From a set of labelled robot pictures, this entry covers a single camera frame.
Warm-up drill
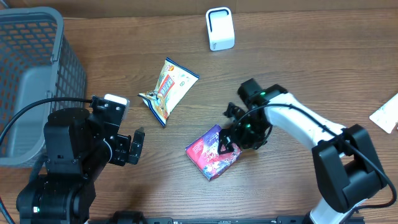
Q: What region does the red purple pad package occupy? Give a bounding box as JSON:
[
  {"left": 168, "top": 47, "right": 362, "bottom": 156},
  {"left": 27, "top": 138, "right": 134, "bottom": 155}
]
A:
[{"left": 185, "top": 124, "right": 242, "bottom": 180}]

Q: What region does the grey plastic mesh basket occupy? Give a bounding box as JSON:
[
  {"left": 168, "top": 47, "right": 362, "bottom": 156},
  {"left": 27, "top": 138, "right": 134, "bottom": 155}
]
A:
[{"left": 1, "top": 7, "right": 86, "bottom": 167}]

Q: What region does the yellow snack chip bag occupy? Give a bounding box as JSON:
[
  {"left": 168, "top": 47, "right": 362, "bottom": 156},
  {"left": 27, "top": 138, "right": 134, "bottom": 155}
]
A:
[{"left": 138, "top": 57, "right": 200, "bottom": 127}]

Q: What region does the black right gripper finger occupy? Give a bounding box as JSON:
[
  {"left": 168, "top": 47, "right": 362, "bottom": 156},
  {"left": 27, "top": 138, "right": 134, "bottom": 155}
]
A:
[
  {"left": 223, "top": 102, "right": 246, "bottom": 118},
  {"left": 218, "top": 129, "right": 234, "bottom": 155}
]

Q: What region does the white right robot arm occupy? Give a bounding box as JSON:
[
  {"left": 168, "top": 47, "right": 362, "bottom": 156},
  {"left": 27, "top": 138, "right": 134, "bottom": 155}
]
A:
[{"left": 218, "top": 78, "right": 397, "bottom": 223}]

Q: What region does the white paper sheet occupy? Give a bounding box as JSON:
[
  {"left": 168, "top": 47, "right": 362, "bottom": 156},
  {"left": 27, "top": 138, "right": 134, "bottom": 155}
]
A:
[{"left": 369, "top": 94, "right": 397, "bottom": 134}]

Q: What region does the white barcode scanner stand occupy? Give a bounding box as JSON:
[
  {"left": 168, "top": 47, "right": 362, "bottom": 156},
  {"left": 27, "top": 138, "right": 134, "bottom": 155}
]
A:
[{"left": 205, "top": 7, "right": 235, "bottom": 51}]

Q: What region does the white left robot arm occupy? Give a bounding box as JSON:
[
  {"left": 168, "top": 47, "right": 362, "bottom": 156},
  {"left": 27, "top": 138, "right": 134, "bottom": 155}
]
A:
[{"left": 16, "top": 106, "right": 145, "bottom": 223}]

